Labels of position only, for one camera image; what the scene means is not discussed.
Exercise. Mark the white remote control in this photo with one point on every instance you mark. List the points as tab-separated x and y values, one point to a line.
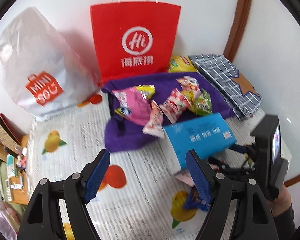
8	188

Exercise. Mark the pink printed blanket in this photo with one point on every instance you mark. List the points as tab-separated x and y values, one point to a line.
5	217

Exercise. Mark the white pink snack packet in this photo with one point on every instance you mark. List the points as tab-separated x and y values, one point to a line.
155	121

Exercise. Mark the brown wooden door frame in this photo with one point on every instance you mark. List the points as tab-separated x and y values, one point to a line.
240	17

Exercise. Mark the red white snack packet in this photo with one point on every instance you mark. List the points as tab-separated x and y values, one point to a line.
175	105

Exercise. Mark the white plastic shopping bag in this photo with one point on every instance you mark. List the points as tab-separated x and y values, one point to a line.
35	55

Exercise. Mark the plaid gift box with star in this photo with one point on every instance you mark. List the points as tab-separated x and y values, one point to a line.
220	72

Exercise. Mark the teal white box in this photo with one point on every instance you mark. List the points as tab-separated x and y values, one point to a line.
10	166

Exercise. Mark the patterned box with red edge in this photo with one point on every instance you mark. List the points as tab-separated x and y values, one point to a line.
2	130

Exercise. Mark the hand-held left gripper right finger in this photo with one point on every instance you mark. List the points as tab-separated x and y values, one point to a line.
198	180

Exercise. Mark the long pink snack packet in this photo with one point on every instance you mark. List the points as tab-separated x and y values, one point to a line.
183	176

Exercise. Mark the purple felt storage basket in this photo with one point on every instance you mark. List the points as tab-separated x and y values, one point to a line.
130	137

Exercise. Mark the blue tissue pack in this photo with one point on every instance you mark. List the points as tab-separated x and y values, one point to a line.
197	135

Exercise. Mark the red paper shopping bag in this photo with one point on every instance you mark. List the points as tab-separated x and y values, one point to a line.
135	22

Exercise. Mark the blue snack packet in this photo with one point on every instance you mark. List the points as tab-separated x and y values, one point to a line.
195	200

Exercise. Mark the person's right forearm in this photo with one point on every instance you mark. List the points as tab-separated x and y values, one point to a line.
286	222

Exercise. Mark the person's right hand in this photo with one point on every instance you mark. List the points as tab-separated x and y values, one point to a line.
283	200

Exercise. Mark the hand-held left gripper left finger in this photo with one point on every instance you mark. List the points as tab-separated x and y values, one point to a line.
97	177

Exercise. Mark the wooden bedside table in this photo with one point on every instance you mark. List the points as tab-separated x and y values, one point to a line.
17	197

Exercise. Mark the small pink cartoon snack packet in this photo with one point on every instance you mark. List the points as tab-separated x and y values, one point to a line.
190	83

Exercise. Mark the large pink snack packet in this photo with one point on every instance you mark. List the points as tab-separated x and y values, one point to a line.
137	105

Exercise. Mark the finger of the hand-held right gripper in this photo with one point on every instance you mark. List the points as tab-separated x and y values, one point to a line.
238	149
225	166

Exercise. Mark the yellow green candy packet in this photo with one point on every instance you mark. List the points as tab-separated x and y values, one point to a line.
202	102

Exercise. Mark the yellow snack bag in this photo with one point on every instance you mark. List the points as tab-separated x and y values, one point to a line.
180	65

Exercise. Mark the fruit print bed mat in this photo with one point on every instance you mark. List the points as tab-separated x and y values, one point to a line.
72	135

